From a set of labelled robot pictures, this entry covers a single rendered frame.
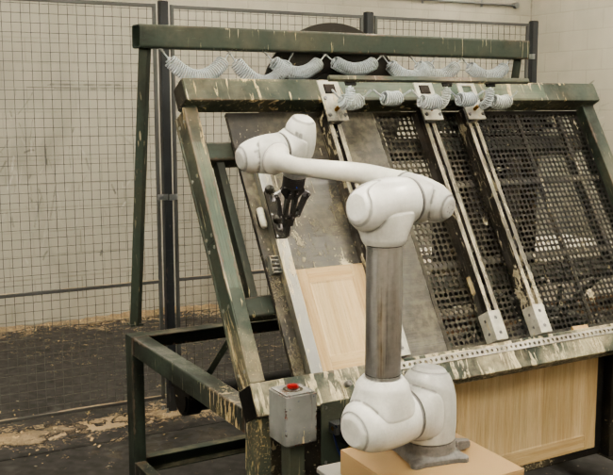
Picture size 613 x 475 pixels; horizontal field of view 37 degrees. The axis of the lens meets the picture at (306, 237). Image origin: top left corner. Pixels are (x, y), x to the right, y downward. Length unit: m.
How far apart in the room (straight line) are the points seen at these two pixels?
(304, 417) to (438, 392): 0.56
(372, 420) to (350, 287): 1.13
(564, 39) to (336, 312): 6.96
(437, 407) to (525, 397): 1.62
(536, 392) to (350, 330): 1.13
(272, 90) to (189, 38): 0.56
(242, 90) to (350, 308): 0.95
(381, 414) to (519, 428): 1.83
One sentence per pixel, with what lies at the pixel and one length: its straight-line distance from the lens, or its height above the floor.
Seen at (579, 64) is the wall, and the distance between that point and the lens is 9.94.
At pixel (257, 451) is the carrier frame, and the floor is 0.67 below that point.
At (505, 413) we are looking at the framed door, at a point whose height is 0.51.
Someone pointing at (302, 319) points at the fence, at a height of 1.08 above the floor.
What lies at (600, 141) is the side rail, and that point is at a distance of 4.77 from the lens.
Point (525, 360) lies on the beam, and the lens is 3.90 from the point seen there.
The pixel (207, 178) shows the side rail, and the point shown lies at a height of 1.59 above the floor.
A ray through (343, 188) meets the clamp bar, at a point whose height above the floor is 1.52.
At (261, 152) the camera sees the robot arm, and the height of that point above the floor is 1.72.
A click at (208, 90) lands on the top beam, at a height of 1.92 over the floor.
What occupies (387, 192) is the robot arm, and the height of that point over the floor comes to 1.63.
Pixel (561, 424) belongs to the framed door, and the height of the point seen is 0.40.
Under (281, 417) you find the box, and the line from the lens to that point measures 3.06.
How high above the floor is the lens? 1.86
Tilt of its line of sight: 8 degrees down
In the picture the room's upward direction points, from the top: straight up
